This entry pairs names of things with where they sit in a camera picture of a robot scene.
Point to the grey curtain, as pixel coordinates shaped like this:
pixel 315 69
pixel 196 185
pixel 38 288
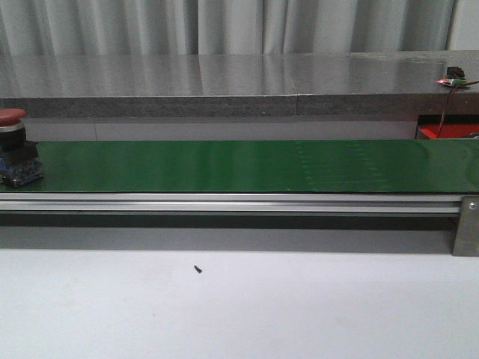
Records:
pixel 235 27

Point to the red mushroom push button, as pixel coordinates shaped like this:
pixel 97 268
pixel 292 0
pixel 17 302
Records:
pixel 20 163

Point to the grey stone shelf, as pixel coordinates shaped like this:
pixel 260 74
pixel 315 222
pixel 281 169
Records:
pixel 328 84

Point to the small black connector block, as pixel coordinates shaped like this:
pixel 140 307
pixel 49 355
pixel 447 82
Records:
pixel 455 73

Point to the aluminium conveyor frame rail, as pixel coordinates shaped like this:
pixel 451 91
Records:
pixel 402 204

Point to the small green circuit board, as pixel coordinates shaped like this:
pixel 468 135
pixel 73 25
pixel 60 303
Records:
pixel 453 83

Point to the steel conveyor support bracket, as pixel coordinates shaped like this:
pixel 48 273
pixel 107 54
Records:
pixel 466 242

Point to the red plastic tray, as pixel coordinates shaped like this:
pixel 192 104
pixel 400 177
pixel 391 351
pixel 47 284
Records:
pixel 462 130

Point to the green conveyor belt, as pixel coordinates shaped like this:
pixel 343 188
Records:
pixel 328 166

